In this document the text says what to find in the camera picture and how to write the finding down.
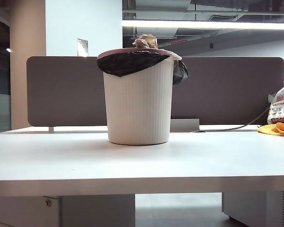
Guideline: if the brown paper ball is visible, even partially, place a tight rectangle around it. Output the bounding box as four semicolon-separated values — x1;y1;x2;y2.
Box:
132;34;159;49

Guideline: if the white ribbed trash can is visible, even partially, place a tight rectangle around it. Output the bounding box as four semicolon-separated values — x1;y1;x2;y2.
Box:
103;48;182;146

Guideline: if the black trash bag liner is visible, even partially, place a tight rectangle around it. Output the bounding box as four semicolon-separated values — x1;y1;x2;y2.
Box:
97;51;189;85

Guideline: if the grey desk partition panel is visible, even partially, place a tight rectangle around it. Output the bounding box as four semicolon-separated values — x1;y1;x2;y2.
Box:
26;56;284;127

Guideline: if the long ceiling light strip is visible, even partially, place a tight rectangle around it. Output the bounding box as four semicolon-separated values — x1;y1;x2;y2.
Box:
122;19;284;30

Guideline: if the white under-desk drawer cabinet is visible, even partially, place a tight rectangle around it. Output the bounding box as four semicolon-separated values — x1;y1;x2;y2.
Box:
0;193;136;227

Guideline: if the yellow cloth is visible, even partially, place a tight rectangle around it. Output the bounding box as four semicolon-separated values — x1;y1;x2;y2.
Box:
257;122;284;137

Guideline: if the printed plastic snack bag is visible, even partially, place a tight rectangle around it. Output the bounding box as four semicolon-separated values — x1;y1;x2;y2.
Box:
267;70;284;125

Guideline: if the white cabinet with vent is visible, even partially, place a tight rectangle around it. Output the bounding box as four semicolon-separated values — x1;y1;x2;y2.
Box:
222;190;284;227

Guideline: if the grey metal bracket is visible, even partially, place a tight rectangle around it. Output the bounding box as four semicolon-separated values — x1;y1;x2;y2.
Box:
170;118;201;132

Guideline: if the pink trash can ring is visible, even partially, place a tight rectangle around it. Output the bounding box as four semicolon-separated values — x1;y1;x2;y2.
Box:
98;47;182;60

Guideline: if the silver wall plate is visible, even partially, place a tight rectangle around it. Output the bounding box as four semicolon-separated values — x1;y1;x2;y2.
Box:
77;38;89;57

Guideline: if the grey cable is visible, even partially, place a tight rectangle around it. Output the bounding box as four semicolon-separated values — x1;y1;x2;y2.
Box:
198;107;273;132

